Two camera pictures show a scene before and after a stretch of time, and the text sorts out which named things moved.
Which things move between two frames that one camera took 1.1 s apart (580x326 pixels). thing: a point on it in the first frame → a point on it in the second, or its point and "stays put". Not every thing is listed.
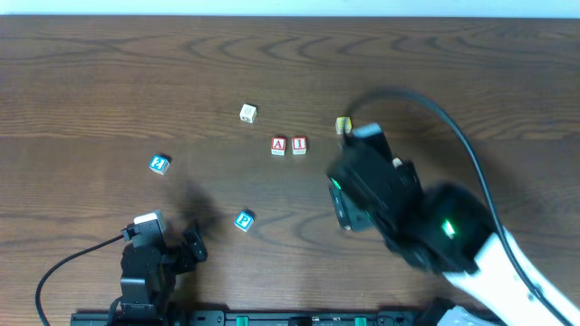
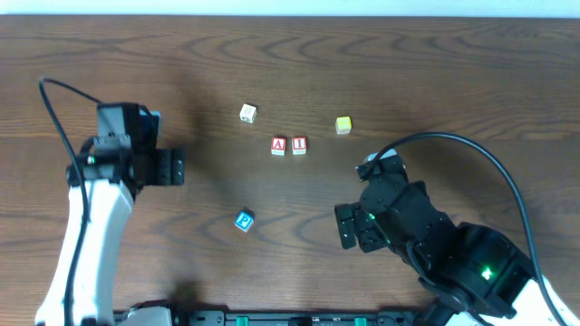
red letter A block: x=278 y=145 stays put
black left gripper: x=182 y=255 → x=169 y=167
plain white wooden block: x=247 y=113 stays put
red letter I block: x=299 y=145 stays put
